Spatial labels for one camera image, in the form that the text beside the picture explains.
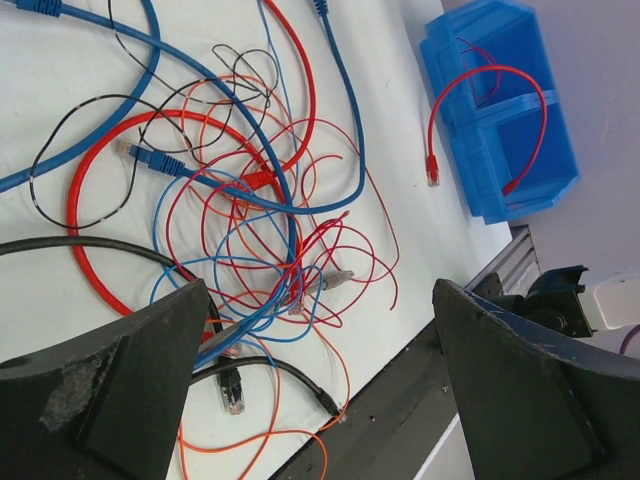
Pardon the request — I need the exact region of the thin red wire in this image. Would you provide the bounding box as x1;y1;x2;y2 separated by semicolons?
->
164;117;401;329

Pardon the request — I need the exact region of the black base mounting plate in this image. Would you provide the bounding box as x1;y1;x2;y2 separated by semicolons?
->
272;322;457;480

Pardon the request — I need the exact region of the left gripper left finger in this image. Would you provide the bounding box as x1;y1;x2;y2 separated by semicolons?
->
1;280;209;479

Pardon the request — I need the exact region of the thin magenta wire in bin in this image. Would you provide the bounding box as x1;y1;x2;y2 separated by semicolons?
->
457;37;504;109

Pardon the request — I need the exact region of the blue plastic divided bin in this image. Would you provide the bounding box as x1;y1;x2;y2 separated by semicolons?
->
420;1;580;224

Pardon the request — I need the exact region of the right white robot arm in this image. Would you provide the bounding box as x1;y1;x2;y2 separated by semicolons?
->
489;265;639;338

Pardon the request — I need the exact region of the red ethernet cable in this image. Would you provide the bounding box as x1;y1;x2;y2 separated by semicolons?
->
66;0;317;317

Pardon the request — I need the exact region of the thin orange wire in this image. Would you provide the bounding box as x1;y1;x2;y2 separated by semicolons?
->
177;74;351;480

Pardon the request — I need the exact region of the short red patch cable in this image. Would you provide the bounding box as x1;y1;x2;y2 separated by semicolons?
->
425;64;550;197

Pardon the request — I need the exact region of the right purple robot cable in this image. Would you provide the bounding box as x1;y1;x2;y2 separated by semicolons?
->
619;322;640;356

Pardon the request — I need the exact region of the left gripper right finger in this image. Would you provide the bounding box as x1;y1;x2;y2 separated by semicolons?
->
433;279;639;479

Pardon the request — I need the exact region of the blue ethernet cable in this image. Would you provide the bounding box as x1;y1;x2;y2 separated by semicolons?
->
0;0;367;216
14;0;301;371

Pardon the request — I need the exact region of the thin light blue wire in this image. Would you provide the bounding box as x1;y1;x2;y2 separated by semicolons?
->
152;0;324;346

